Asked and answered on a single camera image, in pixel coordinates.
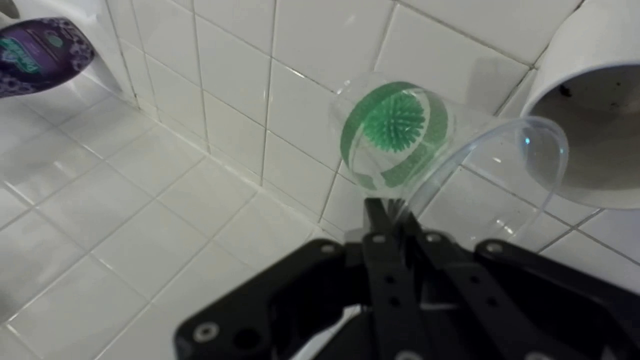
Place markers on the green spiky ball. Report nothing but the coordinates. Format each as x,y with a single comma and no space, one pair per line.
394,120

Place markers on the white floral mug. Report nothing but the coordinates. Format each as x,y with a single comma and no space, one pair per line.
592,52

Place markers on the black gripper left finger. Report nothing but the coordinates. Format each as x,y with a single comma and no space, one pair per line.
387,301

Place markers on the purple soap bottle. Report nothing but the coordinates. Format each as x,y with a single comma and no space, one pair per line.
40,57

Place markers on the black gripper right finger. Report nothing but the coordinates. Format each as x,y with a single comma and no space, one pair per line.
506,312

